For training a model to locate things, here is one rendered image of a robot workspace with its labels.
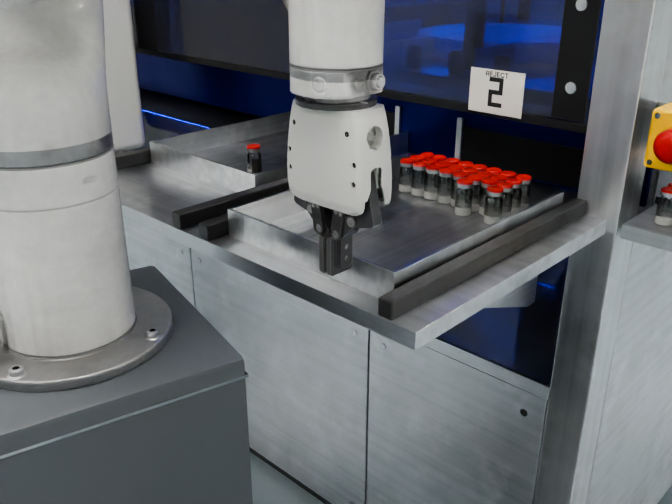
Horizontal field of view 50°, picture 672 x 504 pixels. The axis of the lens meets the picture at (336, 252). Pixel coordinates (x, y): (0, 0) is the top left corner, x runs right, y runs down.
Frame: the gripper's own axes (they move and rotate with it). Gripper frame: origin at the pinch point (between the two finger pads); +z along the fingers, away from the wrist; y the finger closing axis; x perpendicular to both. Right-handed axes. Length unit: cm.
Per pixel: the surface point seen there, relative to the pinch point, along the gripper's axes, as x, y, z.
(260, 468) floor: -43, 67, 93
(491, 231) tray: -19.1, -6.1, 1.6
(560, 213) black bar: -32.1, -7.9, 2.5
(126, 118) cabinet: -30, 89, 5
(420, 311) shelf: -2.7, -8.8, 4.5
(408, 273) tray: -4.1, -6.0, 1.8
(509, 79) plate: -39.0, 5.0, -11.5
